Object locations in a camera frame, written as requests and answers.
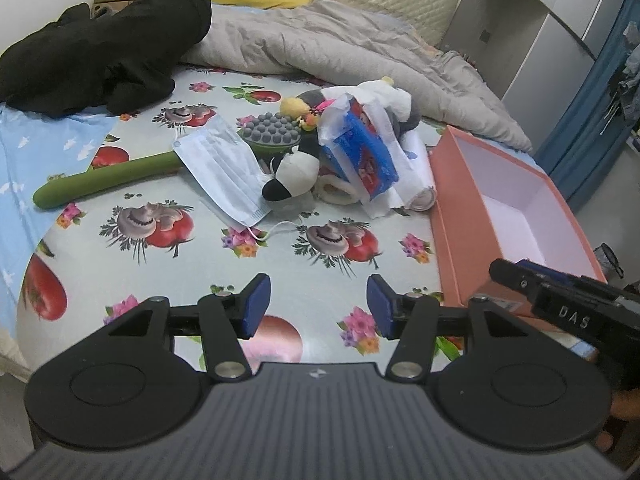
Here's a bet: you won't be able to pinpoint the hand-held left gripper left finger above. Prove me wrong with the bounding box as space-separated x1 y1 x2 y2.
107 273 273 382

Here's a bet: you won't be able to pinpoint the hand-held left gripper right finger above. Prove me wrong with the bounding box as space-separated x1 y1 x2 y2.
366 274 532 380

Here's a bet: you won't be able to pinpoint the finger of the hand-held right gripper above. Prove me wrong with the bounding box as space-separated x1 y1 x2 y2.
488 258 567 308

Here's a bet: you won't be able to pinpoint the pink cardboard box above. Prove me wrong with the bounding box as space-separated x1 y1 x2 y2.
429 125 608 318

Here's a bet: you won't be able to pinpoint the small black white plush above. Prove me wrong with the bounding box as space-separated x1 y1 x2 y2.
261 152 321 202

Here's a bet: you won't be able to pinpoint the light blue face mask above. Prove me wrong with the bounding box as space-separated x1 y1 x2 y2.
171 115 301 241

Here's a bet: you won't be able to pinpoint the blue tissue packet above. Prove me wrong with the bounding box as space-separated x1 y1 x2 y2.
320 100 401 196

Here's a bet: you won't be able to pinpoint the translucent plastic bag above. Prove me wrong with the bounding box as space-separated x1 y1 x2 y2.
315 87 416 218

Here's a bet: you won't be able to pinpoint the person's right hand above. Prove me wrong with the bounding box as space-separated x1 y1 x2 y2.
605 389 640 423

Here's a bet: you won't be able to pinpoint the white printed roll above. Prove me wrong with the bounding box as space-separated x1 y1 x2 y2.
400 132 438 211

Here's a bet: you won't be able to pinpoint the blue curtain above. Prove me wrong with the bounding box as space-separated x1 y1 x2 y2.
532 0 640 213

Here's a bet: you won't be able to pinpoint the green massage brush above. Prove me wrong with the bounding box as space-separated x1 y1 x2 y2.
32 111 303 208

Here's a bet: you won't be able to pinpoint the small yellow plush chick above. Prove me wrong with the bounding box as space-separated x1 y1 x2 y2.
279 96 318 131

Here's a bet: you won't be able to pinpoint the large grey white plush toy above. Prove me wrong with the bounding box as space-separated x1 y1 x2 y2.
280 77 423 206

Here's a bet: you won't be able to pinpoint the hanging clothes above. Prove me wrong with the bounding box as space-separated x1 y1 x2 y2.
607 25 640 121

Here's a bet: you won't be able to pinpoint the grey wardrobe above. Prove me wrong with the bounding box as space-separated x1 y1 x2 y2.
442 0 640 106

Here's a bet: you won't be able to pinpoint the light blue bedsheet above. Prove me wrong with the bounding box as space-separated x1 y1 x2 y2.
0 102 123 356

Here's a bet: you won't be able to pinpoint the grey duvet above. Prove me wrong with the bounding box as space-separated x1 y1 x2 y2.
177 0 533 153

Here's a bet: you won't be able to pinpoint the black garment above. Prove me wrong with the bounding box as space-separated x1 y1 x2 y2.
0 0 213 118

